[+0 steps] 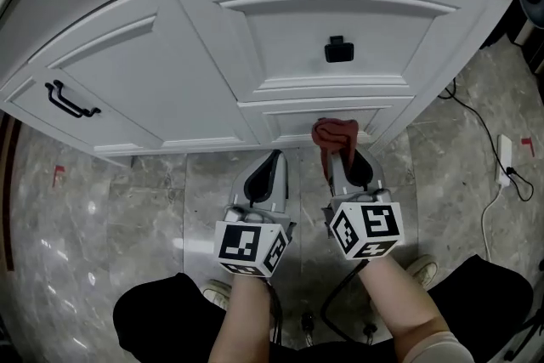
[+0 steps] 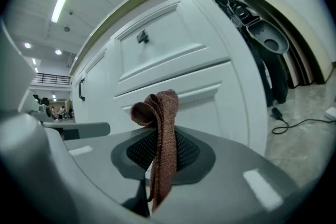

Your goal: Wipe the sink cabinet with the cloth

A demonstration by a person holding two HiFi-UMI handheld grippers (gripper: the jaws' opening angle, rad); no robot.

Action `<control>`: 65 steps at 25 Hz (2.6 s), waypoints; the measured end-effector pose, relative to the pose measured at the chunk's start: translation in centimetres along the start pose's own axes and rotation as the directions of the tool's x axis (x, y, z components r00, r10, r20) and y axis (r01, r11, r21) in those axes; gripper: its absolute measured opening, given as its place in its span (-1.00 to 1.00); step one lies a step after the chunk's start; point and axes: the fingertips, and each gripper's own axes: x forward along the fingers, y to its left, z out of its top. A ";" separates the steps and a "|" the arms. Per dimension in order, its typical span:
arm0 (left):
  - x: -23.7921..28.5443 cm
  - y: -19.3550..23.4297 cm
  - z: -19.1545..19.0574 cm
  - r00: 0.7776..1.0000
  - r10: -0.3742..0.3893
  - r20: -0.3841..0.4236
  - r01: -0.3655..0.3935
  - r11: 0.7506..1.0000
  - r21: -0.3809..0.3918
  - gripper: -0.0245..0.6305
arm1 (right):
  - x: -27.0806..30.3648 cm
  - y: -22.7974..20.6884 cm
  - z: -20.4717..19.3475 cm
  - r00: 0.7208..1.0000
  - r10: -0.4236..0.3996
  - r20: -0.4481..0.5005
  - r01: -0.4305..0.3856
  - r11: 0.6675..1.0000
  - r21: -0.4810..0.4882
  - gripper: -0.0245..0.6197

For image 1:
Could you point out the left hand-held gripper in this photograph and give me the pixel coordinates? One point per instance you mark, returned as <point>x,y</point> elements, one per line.
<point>238,242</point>

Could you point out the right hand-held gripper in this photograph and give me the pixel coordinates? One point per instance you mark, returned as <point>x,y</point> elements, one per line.
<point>374,225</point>

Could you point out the red-brown knitted cloth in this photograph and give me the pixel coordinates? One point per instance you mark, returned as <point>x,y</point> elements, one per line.
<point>336,132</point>

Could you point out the short white cabinet drawer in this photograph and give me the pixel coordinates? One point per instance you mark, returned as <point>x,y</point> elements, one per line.
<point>289,121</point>

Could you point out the person's left forearm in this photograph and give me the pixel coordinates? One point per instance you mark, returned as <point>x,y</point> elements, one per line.
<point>242,319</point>

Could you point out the person's right forearm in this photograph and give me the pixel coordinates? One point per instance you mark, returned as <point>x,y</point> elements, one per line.
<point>399,302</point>

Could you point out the black square drawer knob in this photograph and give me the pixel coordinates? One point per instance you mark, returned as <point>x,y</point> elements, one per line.
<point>339,51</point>

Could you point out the person's left white shoe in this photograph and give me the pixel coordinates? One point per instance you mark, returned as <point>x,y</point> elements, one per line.
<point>217,293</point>

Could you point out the white power strip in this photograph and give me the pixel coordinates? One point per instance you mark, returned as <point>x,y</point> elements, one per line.
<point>504,153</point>

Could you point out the person's left leg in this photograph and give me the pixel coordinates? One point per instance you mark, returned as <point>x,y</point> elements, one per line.
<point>170,319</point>

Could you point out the person's leg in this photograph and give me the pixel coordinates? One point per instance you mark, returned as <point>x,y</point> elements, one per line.
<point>170,319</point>
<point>480,297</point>

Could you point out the white cabinet door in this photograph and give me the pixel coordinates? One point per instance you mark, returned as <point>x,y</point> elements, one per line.
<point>25,106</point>
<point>149,76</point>

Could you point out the person's right leg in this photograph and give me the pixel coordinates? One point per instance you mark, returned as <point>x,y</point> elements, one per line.
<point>480,297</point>

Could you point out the person's beige sleeve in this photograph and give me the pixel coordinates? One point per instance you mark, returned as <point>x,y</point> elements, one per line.
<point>433,348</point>

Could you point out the brown wooden platform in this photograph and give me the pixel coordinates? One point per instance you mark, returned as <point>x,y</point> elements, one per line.
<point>6,191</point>

